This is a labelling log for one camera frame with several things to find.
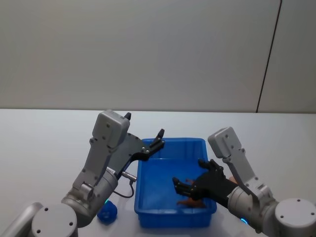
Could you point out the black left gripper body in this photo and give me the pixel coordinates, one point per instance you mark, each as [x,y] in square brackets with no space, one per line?
[130,148]

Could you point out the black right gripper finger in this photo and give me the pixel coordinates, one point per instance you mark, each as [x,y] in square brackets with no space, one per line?
[209,166]
[181,186]

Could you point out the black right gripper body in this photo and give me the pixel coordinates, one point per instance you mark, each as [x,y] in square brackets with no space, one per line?
[212,187]

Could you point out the orange toy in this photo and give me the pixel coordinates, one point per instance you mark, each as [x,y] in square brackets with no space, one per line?
[192,204]

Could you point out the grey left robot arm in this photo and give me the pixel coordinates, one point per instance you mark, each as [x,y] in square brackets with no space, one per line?
[54,219]

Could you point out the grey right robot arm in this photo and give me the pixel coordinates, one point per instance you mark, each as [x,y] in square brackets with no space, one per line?
[291,217]

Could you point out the blue plastic bin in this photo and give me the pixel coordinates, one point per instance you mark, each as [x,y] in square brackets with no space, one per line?
[158,187]

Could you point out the small blue toy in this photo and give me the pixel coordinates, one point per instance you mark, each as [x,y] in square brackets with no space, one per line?
[107,213]

